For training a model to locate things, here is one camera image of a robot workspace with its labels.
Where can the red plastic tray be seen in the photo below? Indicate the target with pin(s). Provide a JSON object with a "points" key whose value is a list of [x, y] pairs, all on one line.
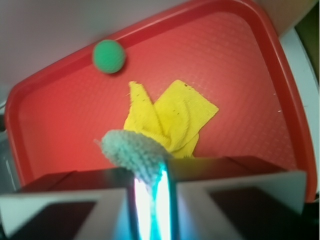
{"points": [[227, 50]]}

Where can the yellow cloth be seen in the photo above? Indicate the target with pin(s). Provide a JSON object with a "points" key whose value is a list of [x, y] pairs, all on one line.
{"points": [[174, 120]]}

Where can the green textured ball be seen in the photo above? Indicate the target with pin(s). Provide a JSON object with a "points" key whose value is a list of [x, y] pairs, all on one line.
{"points": [[108, 56]]}

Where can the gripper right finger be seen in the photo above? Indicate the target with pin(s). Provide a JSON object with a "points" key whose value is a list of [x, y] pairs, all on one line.
{"points": [[239, 198]]}

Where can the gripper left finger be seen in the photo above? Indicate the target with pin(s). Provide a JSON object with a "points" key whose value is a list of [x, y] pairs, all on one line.
{"points": [[75, 205]]}

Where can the light blue cloth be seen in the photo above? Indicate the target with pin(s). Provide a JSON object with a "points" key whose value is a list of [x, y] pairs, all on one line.
{"points": [[142, 155]]}

